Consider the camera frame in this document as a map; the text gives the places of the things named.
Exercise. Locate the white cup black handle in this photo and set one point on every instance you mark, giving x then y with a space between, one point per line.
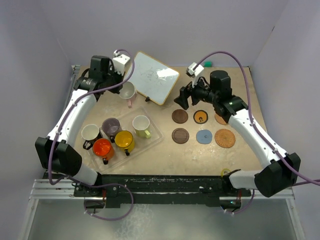
90 133

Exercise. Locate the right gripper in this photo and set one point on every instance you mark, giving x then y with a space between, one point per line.
185 92

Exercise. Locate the aluminium frame rail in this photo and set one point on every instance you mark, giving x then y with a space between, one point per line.
43 190

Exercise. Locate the dark brown ringed coaster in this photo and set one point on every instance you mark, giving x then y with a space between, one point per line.
180 135

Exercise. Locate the pink cup white inside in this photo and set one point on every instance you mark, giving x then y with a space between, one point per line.
128 93

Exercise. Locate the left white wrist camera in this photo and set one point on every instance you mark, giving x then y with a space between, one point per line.
120 62

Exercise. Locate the purple cup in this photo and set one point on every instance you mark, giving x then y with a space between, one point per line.
111 127

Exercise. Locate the woven rattan coaster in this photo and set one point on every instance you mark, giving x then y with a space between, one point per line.
225 138

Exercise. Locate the clear plastic tray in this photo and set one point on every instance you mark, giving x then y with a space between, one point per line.
141 144

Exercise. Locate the tan cork coaster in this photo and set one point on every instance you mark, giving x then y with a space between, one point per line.
220 120

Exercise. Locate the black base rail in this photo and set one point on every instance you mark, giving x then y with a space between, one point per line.
118 189

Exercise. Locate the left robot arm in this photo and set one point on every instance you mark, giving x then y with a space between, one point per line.
56 151

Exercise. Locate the green object at wall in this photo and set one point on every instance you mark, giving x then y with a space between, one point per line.
208 64

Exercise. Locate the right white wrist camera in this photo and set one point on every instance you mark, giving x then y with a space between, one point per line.
195 71

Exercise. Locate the yellow transparent cup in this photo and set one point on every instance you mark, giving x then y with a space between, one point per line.
125 141

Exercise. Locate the orange transparent cup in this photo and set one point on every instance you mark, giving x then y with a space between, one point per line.
103 148

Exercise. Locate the orange black-rimmed coaster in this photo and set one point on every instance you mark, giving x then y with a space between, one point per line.
200 117

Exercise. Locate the pale yellow cup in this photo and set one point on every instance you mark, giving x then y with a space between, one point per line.
141 125

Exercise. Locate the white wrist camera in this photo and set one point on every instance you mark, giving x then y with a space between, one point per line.
120 62
195 71

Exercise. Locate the dark brown wooden coaster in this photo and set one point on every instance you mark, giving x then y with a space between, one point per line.
179 116

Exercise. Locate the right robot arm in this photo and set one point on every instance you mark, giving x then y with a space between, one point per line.
279 168

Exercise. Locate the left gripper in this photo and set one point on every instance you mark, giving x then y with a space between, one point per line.
120 77

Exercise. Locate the blue round coaster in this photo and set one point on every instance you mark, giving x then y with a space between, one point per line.
204 136

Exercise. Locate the yellow tape roll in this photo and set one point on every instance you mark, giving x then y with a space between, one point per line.
225 173

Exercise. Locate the small whiteboard on stand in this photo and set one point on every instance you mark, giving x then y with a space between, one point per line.
152 78

